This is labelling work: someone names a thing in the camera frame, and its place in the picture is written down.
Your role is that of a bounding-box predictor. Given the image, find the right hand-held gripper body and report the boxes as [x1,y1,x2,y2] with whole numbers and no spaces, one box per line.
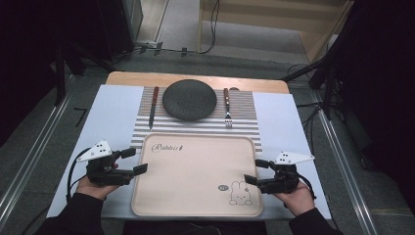
[255,151,316,196]

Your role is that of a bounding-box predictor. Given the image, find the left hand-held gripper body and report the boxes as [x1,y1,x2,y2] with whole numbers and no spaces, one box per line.
[76,140,135,188]

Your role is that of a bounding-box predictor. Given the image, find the knife with brown handle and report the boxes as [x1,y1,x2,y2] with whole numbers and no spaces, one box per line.
[148,85,161,131]

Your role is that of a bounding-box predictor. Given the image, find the beige tray with rabbit drawing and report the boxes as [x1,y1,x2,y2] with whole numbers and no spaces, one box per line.
[130,132,264,218]

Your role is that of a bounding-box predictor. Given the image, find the fork with brown handle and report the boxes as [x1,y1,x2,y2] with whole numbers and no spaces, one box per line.
[223,87,234,129]

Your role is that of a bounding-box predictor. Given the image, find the dark grey round plate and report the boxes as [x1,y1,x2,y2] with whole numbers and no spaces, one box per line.
[161,78,218,122]

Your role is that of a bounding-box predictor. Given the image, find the person's left hand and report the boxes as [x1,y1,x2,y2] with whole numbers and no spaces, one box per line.
[75,162,121,201]

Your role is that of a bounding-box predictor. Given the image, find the person's right hand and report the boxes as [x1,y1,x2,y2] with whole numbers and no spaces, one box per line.
[272,180,316,217]

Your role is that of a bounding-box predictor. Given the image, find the white sheet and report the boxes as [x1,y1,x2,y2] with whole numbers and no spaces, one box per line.
[46,83,332,220]

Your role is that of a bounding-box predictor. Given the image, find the striped placemat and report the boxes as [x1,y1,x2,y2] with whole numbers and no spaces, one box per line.
[129,85,263,155]

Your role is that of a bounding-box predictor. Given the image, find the person's lap dark clothing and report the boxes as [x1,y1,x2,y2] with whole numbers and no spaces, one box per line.
[121,219,268,235]

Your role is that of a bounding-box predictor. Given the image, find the black metal stand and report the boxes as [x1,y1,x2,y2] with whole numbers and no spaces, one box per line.
[53,42,115,107]
[282,48,344,120]

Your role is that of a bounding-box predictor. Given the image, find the power strip with plugs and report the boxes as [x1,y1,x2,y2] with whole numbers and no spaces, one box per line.
[135,39,164,56]

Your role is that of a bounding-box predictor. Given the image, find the black cabinet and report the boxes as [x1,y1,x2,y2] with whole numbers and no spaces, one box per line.
[97,0,145,62]

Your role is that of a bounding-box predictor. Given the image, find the dark curtain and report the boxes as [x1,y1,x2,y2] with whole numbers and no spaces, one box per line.
[336,0,415,210]
[0,0,99,148]

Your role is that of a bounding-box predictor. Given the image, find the light wooden shelf unit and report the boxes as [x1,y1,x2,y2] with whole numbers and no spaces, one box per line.
[197,0,355,63]

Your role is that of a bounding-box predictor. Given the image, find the right hand-held gripper black cable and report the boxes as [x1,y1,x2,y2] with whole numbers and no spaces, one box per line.
[298,174,317,201]

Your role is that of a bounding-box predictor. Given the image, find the hand-held gripper black cable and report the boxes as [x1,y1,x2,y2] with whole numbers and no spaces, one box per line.
[298,174,317,201]
[66,147,92,204]

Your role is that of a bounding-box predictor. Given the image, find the left hand-held gripper black cable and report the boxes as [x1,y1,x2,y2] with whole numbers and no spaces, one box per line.
[66,147,92,204]

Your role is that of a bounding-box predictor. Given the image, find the black floor cables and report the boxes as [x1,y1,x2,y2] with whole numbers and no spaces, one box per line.
[287,63,327,155]

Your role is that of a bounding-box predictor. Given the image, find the metal floor rail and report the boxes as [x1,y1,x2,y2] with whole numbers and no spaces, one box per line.
[311,91,380,235]
[0,76,74,226]

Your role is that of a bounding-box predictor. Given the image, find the hanging black cable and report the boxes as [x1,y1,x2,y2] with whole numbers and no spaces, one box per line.
[199,0,220,55]

